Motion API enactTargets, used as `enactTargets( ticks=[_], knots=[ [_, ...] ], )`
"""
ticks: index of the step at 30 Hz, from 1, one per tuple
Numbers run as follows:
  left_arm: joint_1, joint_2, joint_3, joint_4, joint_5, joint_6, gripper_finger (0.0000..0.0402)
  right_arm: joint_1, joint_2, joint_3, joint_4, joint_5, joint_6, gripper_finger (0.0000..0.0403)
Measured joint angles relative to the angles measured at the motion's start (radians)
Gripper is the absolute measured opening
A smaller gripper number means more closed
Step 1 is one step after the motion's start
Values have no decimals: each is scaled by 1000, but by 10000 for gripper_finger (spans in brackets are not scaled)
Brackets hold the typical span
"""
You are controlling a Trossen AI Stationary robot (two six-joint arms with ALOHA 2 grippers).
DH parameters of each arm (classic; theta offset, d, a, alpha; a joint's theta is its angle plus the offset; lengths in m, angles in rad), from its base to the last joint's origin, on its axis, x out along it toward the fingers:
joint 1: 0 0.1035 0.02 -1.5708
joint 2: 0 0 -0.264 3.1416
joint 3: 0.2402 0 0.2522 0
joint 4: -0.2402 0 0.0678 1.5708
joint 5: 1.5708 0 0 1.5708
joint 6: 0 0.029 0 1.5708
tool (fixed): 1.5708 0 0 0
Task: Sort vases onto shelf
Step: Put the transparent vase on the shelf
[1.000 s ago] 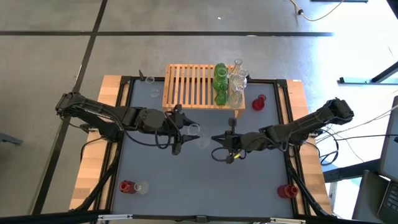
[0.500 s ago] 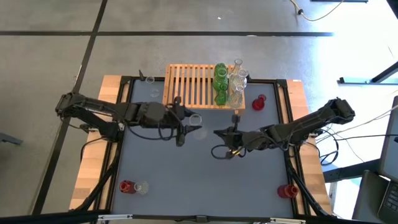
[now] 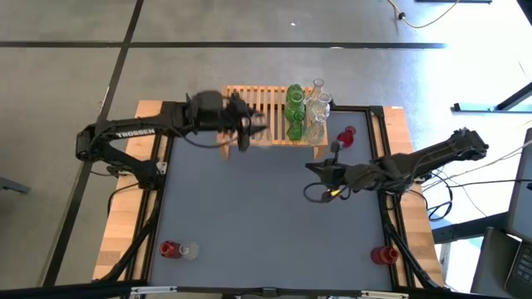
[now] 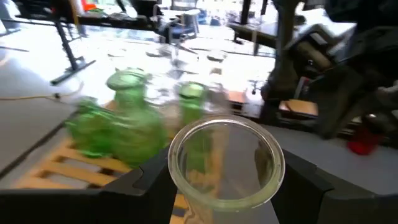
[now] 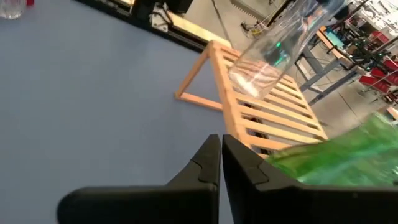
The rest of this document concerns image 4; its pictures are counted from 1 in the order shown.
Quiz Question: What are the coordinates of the yellow floor cable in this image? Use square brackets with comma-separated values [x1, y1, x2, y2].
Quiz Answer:
[0, 81, 85, 102]

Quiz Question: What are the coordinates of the clear conical glass vase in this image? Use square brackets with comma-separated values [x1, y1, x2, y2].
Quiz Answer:
[150, 43, 187, 108]

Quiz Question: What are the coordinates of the red tray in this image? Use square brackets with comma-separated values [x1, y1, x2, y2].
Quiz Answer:
[81, 0, 98, 12]

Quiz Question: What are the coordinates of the clear ribbed glass vase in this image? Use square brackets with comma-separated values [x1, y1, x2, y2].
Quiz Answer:
[203, 83, 233, 116]

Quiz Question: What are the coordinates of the red bag-shaped glass vase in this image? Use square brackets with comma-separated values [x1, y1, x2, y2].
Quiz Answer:
[346, 123, 385, 156]

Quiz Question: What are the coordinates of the wooden slatted shelf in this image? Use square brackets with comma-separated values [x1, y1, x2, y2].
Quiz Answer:
[12, 99, 224, 224]

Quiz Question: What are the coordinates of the round green glass bottle vase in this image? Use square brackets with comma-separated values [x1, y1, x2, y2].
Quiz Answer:
[105, 67, 169, 169]

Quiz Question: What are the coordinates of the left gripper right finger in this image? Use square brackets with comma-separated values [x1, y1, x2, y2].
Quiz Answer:
[269, 148, 374, 224]

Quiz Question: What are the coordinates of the black floor stand leg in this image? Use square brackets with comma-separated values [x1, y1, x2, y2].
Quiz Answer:
[49, 18, 97, 87]

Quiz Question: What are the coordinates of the office chair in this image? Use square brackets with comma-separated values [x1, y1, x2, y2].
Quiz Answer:
[160, 8, 202, 44]

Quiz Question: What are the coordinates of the squat green ribbed glass vase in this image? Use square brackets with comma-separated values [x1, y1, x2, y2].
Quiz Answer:
[64, 95, 119, 159]

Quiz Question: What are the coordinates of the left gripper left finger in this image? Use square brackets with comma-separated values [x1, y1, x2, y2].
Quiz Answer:
[103, 147, 179, 224]

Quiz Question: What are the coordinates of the wooden side board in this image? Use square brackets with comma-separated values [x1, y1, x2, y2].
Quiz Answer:
[278, 98, 320, 118]

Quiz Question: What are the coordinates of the slim green glass vase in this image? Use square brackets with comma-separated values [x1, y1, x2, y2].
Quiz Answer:
[177, 82, 216, 177]

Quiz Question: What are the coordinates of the black workbench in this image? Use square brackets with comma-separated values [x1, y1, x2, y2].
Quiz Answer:
[12, 0, 200, 32]

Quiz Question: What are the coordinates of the clear wide-mouth glass vase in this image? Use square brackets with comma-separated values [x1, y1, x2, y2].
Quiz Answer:
[198, 49, 233, 94]

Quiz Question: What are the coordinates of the tall clear glass carafe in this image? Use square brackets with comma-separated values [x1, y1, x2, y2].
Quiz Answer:
[167, 114, 286, 224]

